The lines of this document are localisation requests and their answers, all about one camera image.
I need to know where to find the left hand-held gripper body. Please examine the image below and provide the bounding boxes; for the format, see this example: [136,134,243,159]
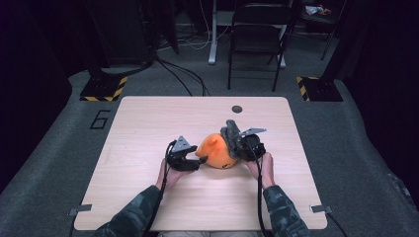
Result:
[165,135,196,173]

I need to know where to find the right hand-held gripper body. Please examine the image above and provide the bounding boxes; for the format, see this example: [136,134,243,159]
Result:
[234,126,268,163]

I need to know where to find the grey fuzzy cloth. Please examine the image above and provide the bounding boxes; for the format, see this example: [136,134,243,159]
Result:
[219,118,244,160]

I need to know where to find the person's left hand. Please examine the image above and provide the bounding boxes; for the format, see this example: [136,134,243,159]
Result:
[155,158,192,193]

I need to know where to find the person's right hand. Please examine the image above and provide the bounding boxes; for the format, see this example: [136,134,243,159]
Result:
[244,151,277,191]

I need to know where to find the black yellow-striped stand base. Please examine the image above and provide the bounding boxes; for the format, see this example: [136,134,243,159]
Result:
[294,75,345,103]
[79,75,129,103]

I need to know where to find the grey tape strip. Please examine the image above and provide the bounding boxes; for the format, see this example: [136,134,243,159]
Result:
[67,203,94,217]
[310,204,334,214]

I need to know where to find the black folding chair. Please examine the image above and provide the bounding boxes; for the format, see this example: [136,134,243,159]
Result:
[226,2,299,93]

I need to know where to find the white desk leg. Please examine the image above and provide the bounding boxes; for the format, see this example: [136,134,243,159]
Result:
[208,0,219,66]

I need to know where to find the dark cabinet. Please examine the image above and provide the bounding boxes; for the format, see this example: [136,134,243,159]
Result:
[83,0,156,67]

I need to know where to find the colourful clutter on dark table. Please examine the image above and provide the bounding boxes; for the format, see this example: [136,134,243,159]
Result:
[303,4,332,17]

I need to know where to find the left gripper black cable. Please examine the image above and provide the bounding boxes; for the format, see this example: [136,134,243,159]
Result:
[140,139,178,237]

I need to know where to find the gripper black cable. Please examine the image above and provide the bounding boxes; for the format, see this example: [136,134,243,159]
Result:
[140,139,178,237]
[249,140,269,237]

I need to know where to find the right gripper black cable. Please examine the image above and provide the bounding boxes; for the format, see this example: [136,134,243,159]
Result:
[249,140,269,237]

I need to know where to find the black floor cables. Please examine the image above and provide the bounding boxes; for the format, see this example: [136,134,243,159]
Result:
[153,56,212,98]

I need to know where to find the white floor cables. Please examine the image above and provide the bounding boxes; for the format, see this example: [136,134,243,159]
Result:
[157,0,232,51]

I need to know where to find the thin black cable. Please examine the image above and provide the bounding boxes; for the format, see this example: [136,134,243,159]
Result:
[325,212,349,237]

